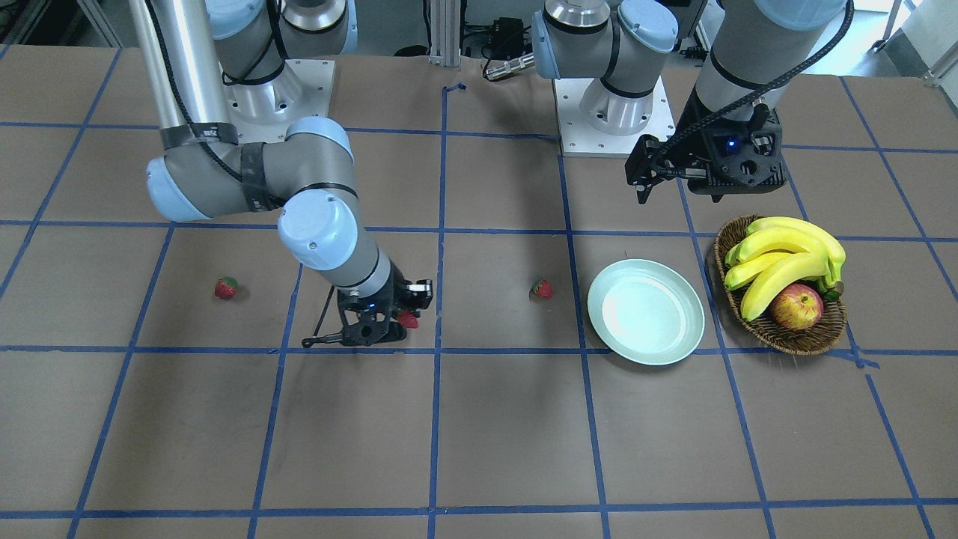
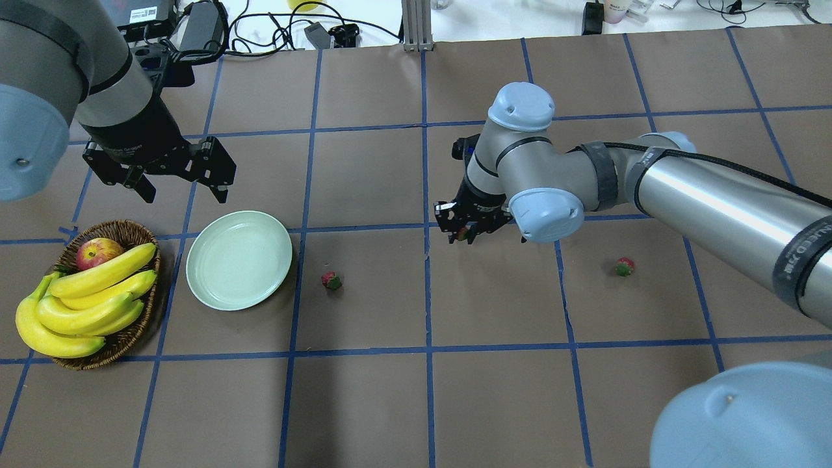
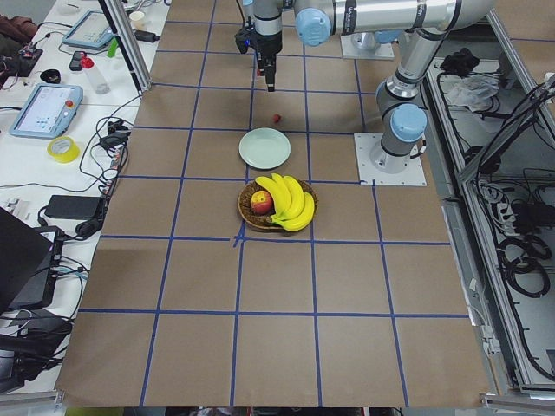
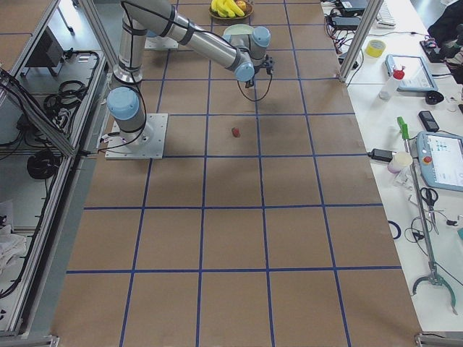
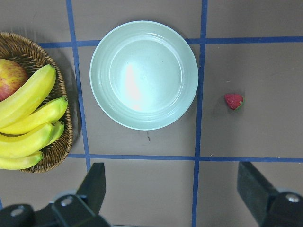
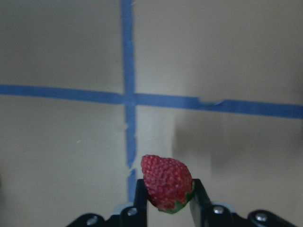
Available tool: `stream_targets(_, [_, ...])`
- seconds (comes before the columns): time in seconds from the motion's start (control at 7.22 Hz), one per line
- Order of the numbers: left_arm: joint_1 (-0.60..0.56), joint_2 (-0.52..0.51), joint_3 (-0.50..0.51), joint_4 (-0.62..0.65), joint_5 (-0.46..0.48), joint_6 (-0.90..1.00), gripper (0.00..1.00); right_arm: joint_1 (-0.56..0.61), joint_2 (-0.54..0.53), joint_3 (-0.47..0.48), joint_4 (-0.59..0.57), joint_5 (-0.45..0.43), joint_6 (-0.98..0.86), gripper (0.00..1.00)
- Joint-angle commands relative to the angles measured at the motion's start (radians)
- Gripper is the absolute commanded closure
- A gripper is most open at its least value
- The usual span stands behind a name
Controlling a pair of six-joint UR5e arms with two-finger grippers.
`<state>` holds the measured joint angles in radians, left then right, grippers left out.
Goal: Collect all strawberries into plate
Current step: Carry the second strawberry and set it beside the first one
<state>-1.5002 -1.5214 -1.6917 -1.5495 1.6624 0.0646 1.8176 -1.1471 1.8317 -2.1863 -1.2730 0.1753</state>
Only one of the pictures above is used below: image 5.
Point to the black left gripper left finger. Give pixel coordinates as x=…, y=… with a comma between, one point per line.
x=93, y=188

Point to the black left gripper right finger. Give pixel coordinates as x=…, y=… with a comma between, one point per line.
x=255, y=190

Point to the strawberry near plate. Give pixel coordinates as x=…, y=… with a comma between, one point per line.
x=234, y=101

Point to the light green plate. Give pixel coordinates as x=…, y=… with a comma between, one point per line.
x=143, y=75

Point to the yellow banana bunch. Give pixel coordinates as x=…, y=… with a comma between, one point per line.
x=26, y=124

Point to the red yellow apple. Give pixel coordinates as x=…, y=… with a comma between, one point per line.
x=12, y=77

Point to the brown wicker basket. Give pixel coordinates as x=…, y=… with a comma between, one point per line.
x=31, y=57

